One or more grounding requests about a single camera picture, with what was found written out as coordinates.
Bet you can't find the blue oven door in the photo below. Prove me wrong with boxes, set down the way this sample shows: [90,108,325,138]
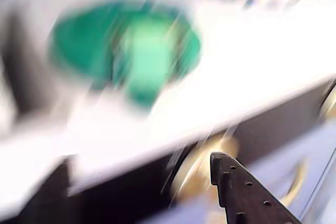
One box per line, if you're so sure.
[146,120,336,224]

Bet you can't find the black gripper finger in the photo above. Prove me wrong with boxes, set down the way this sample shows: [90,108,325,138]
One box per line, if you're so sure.
[210,152,302,224]

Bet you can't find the green plastic recipient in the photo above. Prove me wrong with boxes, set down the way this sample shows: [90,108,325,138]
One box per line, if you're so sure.
[48,0,203,113]

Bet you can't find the gold stove knob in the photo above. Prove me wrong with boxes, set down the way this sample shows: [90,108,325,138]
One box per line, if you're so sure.
[170,133,241,201]
[320,82,336,122]

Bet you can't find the gold oven door handle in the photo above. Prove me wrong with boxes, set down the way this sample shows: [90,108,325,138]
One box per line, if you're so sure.
[282,157,308,206]

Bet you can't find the blue toy kitchen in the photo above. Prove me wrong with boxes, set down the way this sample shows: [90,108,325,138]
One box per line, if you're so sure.
[0,0,336,224]

